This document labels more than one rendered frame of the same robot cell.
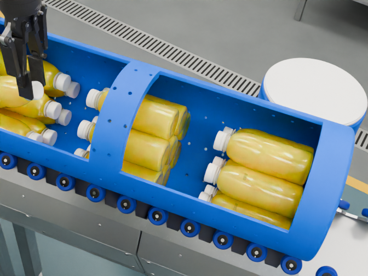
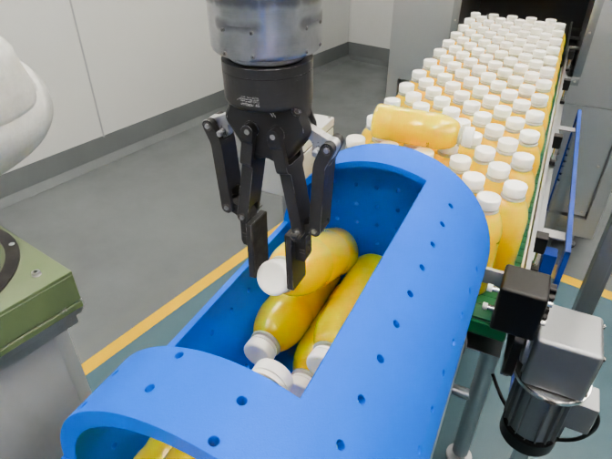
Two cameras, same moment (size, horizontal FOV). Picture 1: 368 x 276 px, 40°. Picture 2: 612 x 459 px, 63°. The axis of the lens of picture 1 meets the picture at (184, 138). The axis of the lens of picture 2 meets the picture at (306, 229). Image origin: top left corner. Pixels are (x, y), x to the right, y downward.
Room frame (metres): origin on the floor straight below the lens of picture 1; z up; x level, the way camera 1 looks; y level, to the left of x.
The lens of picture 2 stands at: (0.87, -0.08, 1.51)
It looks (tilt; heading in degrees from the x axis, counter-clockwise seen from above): 35 degrees down; 102
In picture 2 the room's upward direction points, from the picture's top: straight up
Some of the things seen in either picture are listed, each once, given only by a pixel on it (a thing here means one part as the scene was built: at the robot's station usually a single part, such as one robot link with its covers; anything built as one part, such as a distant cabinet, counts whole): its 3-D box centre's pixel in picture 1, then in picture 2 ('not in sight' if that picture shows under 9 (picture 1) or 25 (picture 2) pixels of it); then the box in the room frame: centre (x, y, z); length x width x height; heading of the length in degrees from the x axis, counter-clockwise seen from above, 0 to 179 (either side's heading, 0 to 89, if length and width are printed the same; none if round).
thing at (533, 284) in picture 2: not in sight; (516, 303); (1.09, 0.58, 0.95); 0.10 x 0.07 x 0.10; 166
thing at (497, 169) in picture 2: not in sight; (498, 169); (1.05, 0.79, 1.08); 0.04 x 0.04 x 0.02
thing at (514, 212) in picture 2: not in sight; (502, 234); (1.07, 0.72, 0.99); 0.07 x 0.07 x 0.18
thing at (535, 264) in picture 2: not in sight; (536, 251); (1.15, 0.75, 0.94); 0.03 x 0.02 x 0.08; 76
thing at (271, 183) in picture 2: not in sight; (292, 151); (0.65, 0.86, 1.05); 0.20 x 0.10 x 0.10; 76
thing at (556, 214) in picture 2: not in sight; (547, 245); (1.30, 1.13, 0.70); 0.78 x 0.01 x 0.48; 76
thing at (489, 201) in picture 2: not in sight; (487, 200); (1.03, 0.67, 1.08); 0.04 x 0.04 x 0.02
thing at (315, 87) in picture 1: (315, 91); not in sight; (1.06, -0.33, 1.03); 0.28 x 0.28 x 0.01
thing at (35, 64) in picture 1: (36, 71); (295, 256); (0.78, 0.32, 1.20); 0.03 x 0.01 x 0.07; 76
